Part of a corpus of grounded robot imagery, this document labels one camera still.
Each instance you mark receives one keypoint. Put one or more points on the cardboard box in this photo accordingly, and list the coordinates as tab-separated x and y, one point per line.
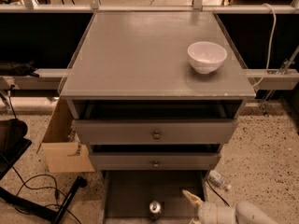
63	151

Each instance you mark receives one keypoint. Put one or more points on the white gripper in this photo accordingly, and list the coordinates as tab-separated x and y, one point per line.
207	214

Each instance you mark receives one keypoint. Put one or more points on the grey drawer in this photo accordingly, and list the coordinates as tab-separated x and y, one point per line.
149	122
128	195
154	157

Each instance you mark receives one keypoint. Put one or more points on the aluminium frame rail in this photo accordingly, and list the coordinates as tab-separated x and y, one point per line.
146	7

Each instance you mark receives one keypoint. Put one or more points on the silver redbull can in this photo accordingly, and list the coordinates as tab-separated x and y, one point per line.
155	210

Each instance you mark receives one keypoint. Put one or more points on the grey bottom drawer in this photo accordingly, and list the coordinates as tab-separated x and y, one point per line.
128	195

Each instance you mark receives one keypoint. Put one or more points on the grey middle drawer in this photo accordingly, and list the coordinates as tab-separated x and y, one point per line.
154	157

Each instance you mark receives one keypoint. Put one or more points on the clear plastic bottle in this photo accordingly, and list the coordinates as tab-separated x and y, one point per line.
219	180

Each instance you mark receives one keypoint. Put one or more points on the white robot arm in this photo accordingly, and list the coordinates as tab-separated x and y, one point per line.
248	213

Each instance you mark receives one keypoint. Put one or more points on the white ceramic bowl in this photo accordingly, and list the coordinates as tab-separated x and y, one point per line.
206	57

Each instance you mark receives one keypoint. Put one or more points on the black chair seat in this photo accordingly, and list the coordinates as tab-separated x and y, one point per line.
12	143

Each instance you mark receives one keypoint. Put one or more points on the grey top drawer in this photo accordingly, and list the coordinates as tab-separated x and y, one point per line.
149	122

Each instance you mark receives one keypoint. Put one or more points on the black cloth on rail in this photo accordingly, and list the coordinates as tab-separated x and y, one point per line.
16	69

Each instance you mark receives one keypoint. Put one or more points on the grey drawer cabinet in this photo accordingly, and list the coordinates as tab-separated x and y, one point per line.
143	56

